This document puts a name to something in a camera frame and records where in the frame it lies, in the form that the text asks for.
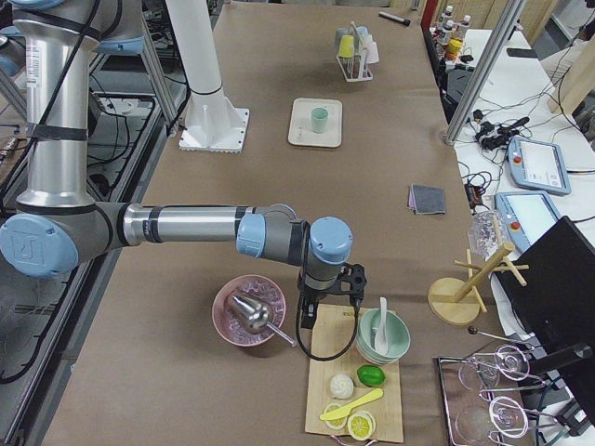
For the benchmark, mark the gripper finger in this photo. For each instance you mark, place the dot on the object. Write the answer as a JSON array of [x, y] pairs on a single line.
[[308, 317]]

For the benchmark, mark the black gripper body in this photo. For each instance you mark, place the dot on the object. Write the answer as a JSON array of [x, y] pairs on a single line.
[[310, 297]]

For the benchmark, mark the cream rabbit tray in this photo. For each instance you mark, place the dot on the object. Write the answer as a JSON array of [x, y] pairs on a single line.
[[300, 132]]

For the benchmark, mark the green cup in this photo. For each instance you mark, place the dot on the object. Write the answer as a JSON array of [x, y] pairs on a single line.
[[319, 119]]

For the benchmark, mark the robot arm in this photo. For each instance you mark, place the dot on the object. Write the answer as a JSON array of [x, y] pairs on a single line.
[[74, 209]]

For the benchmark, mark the black tray with glasses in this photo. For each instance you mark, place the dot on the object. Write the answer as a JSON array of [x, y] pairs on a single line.
[[548, 424]]

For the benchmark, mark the yellow cup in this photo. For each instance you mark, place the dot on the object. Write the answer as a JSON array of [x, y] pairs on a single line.
[[346, 48]]

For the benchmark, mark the grey cup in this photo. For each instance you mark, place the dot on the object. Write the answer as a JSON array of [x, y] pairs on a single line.
[[339, 33]]

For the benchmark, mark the metal ice scoop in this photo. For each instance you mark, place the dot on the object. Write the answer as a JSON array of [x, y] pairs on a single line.
[[256, 315]]

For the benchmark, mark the white ceramic spoon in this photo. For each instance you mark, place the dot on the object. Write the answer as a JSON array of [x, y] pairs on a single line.
[[381, 345]]

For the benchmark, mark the wooden cutting board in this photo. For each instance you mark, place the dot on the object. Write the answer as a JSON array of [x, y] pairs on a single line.
[[330, 334]]

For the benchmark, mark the pink ribbed bowl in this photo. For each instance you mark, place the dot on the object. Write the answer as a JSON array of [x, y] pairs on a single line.
[[228, 324]]

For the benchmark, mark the white garlic bulb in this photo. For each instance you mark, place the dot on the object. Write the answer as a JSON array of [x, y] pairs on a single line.
[[341, 386]]

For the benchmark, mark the green lime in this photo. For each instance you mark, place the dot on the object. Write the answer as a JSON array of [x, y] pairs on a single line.
[[371, 375]]

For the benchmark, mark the yellow plastic knife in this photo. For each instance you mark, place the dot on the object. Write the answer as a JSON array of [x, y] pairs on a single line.
[[372, 395]]

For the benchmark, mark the lemon slice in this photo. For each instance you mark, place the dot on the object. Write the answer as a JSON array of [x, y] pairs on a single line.
[[361, 425], [336, 423]]

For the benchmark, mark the wooden mug tree stand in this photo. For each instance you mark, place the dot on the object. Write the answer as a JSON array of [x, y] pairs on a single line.
[[458, 302]]

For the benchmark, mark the grey folded cloth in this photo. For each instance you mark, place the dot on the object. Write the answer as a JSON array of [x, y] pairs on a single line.
[[426, 200]]

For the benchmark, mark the left wine glass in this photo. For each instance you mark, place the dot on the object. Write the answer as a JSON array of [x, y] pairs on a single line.
[[482, 371]]

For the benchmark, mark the wine glass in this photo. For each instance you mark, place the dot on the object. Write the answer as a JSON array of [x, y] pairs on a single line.
[[482, 371], [499, 423]]

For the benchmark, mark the right wine glass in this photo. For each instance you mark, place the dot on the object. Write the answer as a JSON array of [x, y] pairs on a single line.
[[499, 423]]

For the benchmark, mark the blue teach pendant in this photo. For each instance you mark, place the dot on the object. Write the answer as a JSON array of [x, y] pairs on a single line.
[[528, 215], [538, 165]]

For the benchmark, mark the black monitor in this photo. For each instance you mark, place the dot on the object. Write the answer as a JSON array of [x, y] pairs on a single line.
[[557, 304]]

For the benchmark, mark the metal tube black cap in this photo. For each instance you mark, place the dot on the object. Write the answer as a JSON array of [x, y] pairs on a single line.
[[386, 15]]

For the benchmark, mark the black phone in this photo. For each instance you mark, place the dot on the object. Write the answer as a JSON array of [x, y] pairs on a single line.
[[521, 53]]

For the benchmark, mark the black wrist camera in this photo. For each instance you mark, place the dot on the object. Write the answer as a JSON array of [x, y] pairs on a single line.
[[351, 281]]

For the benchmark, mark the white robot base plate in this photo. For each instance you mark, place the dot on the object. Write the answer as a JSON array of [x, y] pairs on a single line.
[[212, 123]]

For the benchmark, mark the white wire cup rack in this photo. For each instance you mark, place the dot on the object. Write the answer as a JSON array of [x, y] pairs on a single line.
[[355, 69]]

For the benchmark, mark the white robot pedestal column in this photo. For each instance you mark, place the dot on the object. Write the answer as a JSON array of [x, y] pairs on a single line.
[[192, 28]]

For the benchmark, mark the aluminium frame post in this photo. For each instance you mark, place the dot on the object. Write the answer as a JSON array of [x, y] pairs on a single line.
[[497, 39]]

